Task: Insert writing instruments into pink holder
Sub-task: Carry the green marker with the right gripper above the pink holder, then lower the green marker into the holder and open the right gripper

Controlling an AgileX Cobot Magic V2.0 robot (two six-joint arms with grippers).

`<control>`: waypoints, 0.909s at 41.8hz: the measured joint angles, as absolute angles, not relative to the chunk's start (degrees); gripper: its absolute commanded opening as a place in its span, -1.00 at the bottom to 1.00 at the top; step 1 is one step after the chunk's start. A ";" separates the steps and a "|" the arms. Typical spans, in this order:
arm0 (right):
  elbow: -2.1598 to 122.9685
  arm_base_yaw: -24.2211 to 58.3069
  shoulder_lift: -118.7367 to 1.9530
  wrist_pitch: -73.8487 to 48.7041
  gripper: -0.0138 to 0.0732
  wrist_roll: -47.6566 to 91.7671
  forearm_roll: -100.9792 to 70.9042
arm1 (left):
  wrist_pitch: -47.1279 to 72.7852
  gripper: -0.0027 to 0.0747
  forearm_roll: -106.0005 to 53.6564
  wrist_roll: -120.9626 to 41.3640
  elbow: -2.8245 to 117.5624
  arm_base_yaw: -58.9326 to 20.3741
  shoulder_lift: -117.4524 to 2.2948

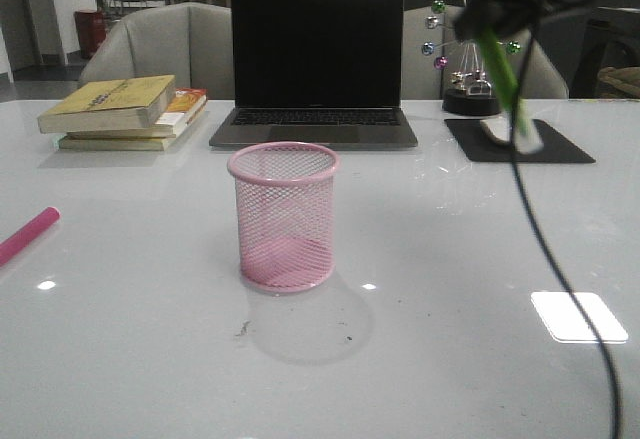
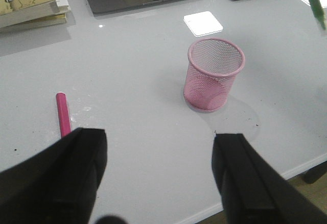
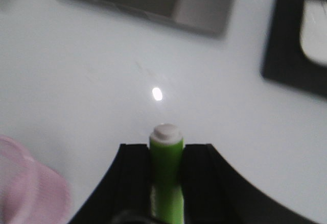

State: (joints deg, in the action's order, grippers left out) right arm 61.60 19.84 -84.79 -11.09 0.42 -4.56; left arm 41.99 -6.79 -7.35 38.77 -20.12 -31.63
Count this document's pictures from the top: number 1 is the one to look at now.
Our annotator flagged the grey open laptop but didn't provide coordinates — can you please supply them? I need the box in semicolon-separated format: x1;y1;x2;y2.
209;0;418;150

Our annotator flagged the grey armchair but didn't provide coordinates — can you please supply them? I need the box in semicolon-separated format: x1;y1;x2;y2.
78;2;235;100
401;5;568;100

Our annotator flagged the grey left armchair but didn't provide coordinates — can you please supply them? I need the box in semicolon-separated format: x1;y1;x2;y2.
78;2;235;100

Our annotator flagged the black mouse pad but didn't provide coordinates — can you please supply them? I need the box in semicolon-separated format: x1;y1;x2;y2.
445;118;595;164

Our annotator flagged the grey right armchair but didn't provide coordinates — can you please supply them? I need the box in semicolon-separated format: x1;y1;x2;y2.
401;5;568;100

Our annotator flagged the red bin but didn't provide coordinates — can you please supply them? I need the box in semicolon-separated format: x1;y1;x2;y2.
74;10;106;59

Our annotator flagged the ferris wheel desk ornament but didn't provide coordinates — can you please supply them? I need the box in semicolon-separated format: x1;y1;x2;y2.
421;0;502;117

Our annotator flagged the orange white middle book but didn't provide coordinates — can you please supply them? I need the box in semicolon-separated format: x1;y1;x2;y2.
69;88;207;139

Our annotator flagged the white computer mouse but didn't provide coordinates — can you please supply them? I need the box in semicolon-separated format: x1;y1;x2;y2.
479;116;511;146

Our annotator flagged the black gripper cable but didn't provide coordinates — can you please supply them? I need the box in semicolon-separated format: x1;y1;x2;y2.
508;0;623;439

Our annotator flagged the pale bottom book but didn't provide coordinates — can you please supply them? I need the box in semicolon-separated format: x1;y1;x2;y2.
58;110;204;151

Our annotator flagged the dark chair at right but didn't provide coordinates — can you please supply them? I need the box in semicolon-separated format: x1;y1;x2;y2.
570;7;639;98

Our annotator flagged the pink mesh pen holder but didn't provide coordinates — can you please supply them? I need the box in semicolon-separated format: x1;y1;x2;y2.
227;141;339;293

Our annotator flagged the pink marker pen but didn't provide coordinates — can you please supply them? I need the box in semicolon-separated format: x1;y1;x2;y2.
1;207;61;266

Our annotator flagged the green marker pen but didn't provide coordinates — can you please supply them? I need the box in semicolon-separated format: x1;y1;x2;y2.
475;28;543;154

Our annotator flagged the yellow top book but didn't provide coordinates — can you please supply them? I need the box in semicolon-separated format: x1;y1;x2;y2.
37;75;175;133

